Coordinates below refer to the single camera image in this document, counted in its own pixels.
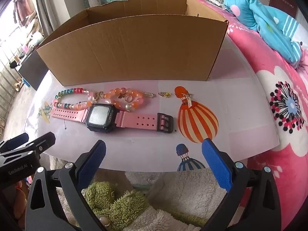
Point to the gold clasp charm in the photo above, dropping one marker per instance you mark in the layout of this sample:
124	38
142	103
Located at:
99	95

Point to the grey curtain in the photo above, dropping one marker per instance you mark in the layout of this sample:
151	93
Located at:
44	4

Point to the gold dangling earring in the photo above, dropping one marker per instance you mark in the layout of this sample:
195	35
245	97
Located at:
189	99

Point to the pink floral blanket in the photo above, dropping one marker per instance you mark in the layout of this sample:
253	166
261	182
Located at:
252	53

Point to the green fuzzy garment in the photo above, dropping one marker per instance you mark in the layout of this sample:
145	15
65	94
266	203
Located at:
120	204

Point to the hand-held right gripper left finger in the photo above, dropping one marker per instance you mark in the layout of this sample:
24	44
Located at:
93	163

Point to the hanging clothes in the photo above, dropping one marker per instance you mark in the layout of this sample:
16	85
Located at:
24	7

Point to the metal window railing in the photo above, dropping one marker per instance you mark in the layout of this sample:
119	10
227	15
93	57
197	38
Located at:
7	77

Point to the white fleece cloth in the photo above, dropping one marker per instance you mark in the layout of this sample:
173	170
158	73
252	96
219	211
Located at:
182	192

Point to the gold butterfly charm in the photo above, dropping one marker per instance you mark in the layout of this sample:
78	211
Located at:
121	95

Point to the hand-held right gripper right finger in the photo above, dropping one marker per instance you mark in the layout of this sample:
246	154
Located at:
216	163

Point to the brown cardboard box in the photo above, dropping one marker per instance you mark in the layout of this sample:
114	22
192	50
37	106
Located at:
132	48

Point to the pearl button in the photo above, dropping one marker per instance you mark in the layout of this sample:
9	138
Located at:
104	221

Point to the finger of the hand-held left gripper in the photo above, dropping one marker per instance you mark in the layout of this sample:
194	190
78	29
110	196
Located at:
14	142
41	143

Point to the silver bar pendant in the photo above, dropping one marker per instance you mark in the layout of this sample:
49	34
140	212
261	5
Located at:
149	94

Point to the blue patterned quilt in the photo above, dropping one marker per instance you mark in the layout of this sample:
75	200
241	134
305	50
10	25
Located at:
264	16

